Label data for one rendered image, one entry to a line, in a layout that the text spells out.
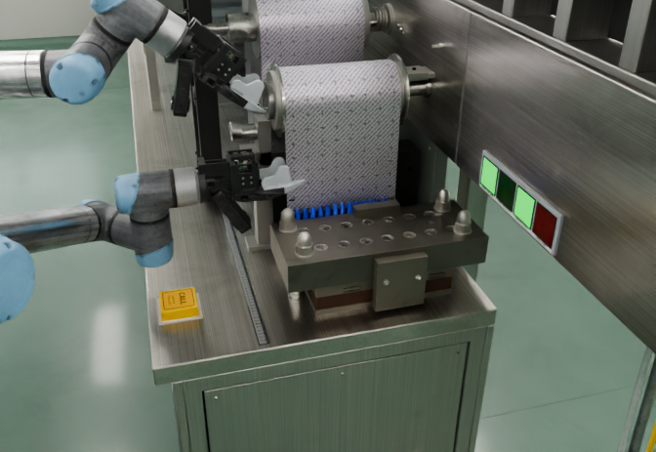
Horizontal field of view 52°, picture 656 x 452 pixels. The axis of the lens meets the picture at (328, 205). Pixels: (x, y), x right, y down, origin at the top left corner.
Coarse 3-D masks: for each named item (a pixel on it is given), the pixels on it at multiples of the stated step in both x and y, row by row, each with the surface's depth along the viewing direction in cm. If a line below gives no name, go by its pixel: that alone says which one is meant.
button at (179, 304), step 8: (184, 288) 134; (192, 288) 134; (160, 296) 132; (168, 296) 132; (176, 296) 132; (184, 296) 132; (192, 296) 132; (160, 304) 130; (168, 304) 129; (176, 304) 129; (184, 304) 129; (192, 304) 129; (168, 312) 128; (176, 312) 128; (184, 312) 129; (192, 312) 129; (168, 320) 128
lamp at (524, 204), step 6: (522, 192) 110; (516, 198) 112; (522, 198) 110; (528, 198) 108; (516, 204) 112; (522, 204) 110; (528, 204) 108; (516, 210) 112; (522, 210) 110; (528, 210) 109; (522, 216) 111; (528, 216) 109; (528, 222) 109
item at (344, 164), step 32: (320, 128) 133; (352, 128) 135; (384, 128) 137; (288, 160) 134; (320, 160) 136; (352, 160) 138; (384, 160) 140; (288, 192) 138; (320, 192) 140; (352, 192) 142; (384, 192) 144
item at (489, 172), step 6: (486, 162) 120; (486, 168) 120; (492, 168) 118; (486, 174) 121; (492, 174) 119; (486, 180) 121; (492, 180) 119; (486, 186) 121; (492, 186) 119; (492, 192) 120
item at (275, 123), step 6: (396, 66) 136; (270, 72) 131; (270, 78) 132; (276, 78) 130; (402, 78) 135; (276, 84) 129; (402, 84) 135; (276, 90) 129; (402, 90) 135; (276, 96) 129; (402, 96) 135; (276, 102) 129; (402, 102) 136; (276, 108) 130; (402, 108) 137; (276, 114) 131; (270, 120) 137; (276, 120) 131; (276, 126) 133
